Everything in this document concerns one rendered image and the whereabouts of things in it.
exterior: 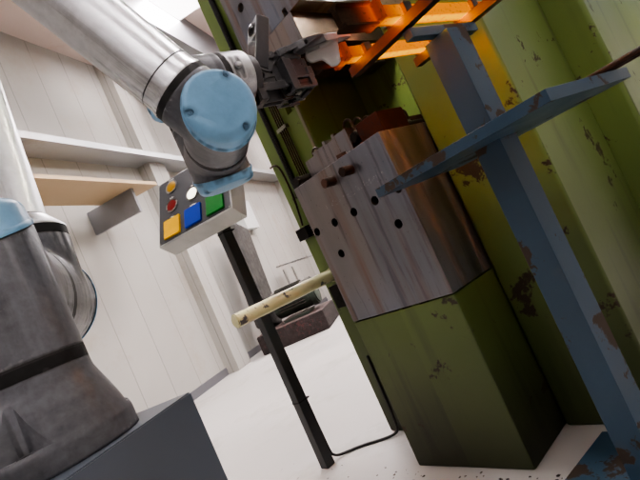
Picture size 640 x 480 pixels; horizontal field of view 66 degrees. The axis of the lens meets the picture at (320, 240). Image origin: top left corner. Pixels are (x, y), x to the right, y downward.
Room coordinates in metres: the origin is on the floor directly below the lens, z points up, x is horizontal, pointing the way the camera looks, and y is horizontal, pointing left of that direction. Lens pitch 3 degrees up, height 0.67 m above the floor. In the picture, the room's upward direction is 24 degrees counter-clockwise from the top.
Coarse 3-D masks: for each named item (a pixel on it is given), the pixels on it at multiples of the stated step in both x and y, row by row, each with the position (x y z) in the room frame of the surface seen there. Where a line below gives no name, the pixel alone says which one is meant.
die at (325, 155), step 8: (336, 136) 1.40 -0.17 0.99; (344, 136) 1.38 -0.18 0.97; (328, 144) 1.43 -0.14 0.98; (336, 144) 1.40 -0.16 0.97; (344, 144) 1.39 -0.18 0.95; (352, 144) 1.37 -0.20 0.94; (320, 152) 1.46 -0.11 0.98; (328, 152) 1.44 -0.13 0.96; (336, 152) 1.41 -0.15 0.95; (312, 160) 1.49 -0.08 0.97; (320, 160) 1.47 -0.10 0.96; (328, 160) 1.45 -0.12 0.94; (312, 168) 1.50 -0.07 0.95; (320, 168) 1.48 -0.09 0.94
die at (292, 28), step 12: (300, 12) 1.39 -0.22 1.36; (312, 12) 1.43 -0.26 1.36; (288, 24) 1.39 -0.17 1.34; (300, 24) 1.38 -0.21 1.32; (312, 24) 1.41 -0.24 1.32; (324, 24) 1.45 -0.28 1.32; (276, 36) 1.43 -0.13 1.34; (288, 36) 1.40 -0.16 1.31; (300, 36) 1.37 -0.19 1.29; (360, 36) 1.55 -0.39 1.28; (372, 36) 1.59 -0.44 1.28; (276, 48) 1.45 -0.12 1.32
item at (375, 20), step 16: (368, 0) 0.82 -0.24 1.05; (336, 16) 0.79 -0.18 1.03; (352, 16) 0.80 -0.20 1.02; (368, 16) 0.82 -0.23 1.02; (384, 16) 0.82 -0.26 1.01; (400, 16) 0.87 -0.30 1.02; (432, 16) 0.93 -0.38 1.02; (448, 16) 0.97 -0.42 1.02; (352, 32) 0.82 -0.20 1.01; (368, 32) 0.86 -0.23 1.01
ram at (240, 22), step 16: (224, 0) 1.54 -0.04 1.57; (240, 0) 1.49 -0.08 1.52; (256, 0) 1.44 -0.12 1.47; (272, 0) 1.40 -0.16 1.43; (288, 0) 1.36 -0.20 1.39; (304, 0) 1.35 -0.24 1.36; (320, 0) 1.39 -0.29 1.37; (336, 0) 1.44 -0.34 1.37; (352, 0) 1.49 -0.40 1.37; (240, 16) 1.51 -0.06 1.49; (272, 16) 1.42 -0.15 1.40; (240, 32) 1.53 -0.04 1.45
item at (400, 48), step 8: (400, 40) 1.04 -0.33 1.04; (344, 48) 0.93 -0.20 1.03; (352, 48) 0.95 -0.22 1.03; (360, 48) 0.96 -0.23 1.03; (392, 48) 1.02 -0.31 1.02; (400, 48) 1.03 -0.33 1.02; (408, 48) 1.04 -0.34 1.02; (416, 48) 1.06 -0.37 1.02; (424, 48) 1.08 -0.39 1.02; (304, 56) 0.89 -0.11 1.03; (344, 56) 0.93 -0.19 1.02; (352, 56) 0.95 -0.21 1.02; (360, 56) 0.97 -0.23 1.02; (384, 56) 1.03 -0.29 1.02; (392, 56) 1.05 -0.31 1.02; (312, 64) 0.89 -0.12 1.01; (320, 64) 0.90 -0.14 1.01; (344, 64) 0.95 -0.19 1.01
